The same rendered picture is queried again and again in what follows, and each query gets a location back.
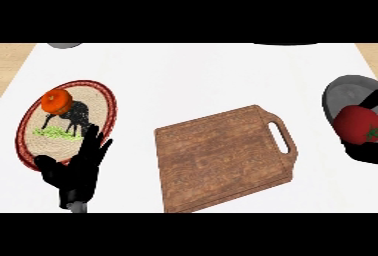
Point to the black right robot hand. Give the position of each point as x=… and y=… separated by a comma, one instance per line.
x=364, y=152

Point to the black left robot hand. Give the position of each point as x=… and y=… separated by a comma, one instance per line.
x=79, y=173

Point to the red tomato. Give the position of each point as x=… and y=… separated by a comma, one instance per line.
x=355, y=123

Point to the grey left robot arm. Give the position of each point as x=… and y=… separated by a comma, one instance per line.
x=77, y=207

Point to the brown wooden cutting board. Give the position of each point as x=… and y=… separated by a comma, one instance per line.
x=222, y=160

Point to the orange round fruit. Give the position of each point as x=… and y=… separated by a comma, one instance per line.
x=56, y=101

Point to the oval woven elephant placemat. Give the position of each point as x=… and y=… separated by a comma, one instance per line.
x=93, y=100

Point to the grey round object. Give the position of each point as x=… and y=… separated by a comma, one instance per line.
x=64, y=45

